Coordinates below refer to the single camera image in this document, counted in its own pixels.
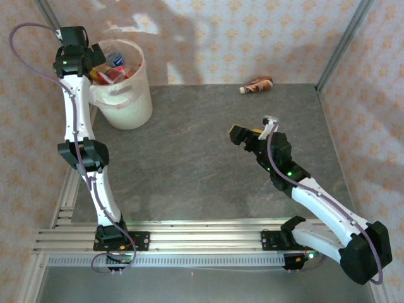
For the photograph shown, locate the blue label water bottle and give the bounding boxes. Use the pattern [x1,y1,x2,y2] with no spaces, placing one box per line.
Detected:
[106,52,126,68]

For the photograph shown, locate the slotted grey cable duct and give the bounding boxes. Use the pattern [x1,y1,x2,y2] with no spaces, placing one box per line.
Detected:
[46,254,285,268]

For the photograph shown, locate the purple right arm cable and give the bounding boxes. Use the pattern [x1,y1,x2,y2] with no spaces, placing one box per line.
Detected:
[266,121,385,285]

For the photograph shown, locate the aluminium frame post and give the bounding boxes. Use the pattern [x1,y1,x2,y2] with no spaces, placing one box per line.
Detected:
[315,0,375,93]
[17,252,48,303]
[33,0,64,32]
[364,280,391,303]

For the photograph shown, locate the white plastic bin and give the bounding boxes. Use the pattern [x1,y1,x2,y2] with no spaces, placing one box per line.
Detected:
[87,38,153,131]

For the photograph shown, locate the red yellow label tea bottle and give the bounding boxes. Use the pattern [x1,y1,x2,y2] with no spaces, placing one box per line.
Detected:
[90,64,126,85]

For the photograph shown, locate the crushed brown label bottle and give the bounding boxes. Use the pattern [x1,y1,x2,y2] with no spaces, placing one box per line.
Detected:
[239,74,274,95]

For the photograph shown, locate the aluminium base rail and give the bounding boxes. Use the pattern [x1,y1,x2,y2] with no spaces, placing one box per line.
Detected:
[33,218,379,253]

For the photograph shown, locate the aluminium lower frame post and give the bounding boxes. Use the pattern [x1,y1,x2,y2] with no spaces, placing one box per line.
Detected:
[364,280,391,303]
[17,252,48,303]

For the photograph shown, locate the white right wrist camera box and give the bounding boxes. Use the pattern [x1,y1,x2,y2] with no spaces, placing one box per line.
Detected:
[258,115,280,141]

